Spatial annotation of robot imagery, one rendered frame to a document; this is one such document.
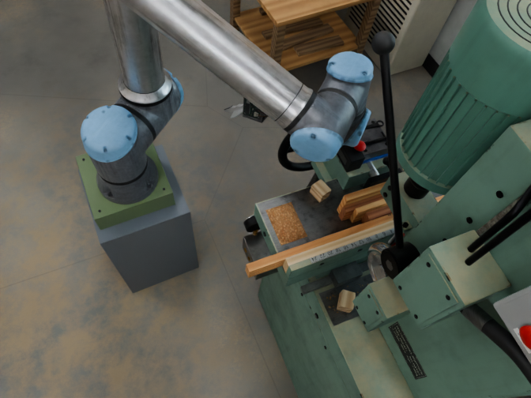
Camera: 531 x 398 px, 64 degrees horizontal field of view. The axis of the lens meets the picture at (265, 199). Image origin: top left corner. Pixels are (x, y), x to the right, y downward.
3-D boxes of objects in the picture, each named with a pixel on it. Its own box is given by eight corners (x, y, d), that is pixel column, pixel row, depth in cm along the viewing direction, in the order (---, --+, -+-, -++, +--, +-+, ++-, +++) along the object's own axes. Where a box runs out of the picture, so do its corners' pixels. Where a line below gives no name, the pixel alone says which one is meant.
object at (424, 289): (430, 264, 74) (474, 228, 61) (459, 313, 70) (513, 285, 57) (389, 280, 72) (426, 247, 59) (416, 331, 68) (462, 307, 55)
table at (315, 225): (425, 129, 129) (434, 116, 124) (483, 212, 117) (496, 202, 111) (239, 184, 114) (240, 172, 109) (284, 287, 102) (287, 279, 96)
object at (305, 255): (487, 192, 113) (498, 182, 108) (491, 198, 112) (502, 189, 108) (282, 265, 98) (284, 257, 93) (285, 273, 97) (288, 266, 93)
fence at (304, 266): (491, 198, 112) (503, 187, 107) (495, 203, 111) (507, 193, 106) (285, 273, 97) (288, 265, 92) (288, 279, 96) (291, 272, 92)
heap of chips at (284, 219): (291, 201, 106) (291, 198, 105) (307, 236, 102) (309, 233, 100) (265, 210, 104) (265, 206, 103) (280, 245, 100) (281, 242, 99)
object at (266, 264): (476, 188, 113) (483, 180, 110) (480, 194, 112) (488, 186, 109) (245, 270, 97) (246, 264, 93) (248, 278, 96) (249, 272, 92)
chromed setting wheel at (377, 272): (369, 253, 95) (388, 230, 84) (397, 304, 90) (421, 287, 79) (358, 257, 94) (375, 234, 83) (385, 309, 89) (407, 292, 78)
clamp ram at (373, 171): (376, 168, 113) (387, 148, 105) (390, 190, 110) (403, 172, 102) (347, 177, 111) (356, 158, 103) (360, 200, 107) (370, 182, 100)
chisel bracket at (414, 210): (401, 185, 101) (416, 167, 94) (433, 237, 95) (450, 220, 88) (374, 195, 99) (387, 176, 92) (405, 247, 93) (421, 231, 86)
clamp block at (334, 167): (363, 142, 121) (373, 122, 113) (386, 180, 115) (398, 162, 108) (317, 155, 117) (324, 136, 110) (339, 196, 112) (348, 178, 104)
